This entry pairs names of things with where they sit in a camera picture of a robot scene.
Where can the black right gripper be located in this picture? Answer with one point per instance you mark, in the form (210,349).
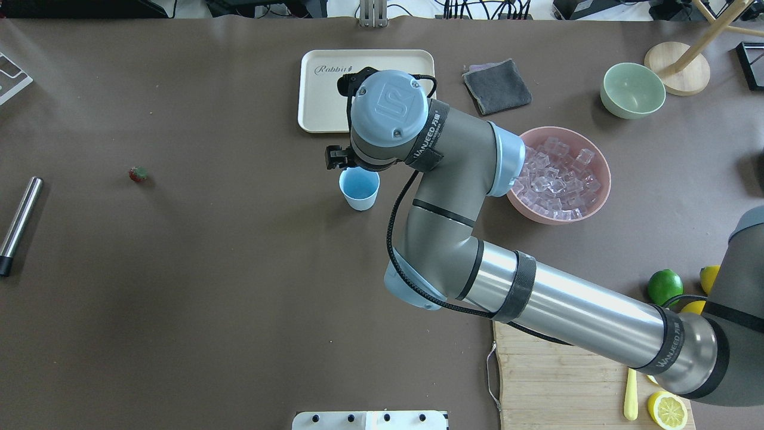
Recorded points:
(336,159)

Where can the grey folded cloth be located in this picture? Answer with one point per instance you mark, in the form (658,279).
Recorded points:
(496,87)

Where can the yellow lemon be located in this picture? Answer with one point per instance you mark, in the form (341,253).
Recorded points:
(696,307)
(707,277)

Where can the yellow plastic knife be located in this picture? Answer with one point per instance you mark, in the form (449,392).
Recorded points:
(630,399)

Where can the green ceramic bowl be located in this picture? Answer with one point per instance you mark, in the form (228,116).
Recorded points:
(631,91)

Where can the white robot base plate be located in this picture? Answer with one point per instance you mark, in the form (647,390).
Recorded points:
(380,419)

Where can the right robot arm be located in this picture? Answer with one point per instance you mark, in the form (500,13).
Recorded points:
(714,358)

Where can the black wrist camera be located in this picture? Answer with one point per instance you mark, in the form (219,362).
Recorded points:
(349,83)

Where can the steel muddler rod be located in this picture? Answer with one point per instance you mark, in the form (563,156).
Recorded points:
(19,223)

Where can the light blue plastic cup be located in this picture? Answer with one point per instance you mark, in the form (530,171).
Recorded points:
(359,187)

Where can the clear ice cube pile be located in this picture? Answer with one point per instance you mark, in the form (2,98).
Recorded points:
(558,179)

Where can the wooden cup tree stand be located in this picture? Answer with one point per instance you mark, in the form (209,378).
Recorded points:
(682,68)

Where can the green lime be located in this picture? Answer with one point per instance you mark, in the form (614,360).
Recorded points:
(663,285)

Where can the wooden cutting board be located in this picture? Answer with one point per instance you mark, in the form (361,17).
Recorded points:
(548,386)

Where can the lemon half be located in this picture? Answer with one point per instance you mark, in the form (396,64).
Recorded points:
(667,410)

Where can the pink bowl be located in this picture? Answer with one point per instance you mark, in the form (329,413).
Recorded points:
(567,210)

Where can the cream rabbit tray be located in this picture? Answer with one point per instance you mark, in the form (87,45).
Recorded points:
(321,108)

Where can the red strawberry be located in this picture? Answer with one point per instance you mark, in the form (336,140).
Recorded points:
(138,174)

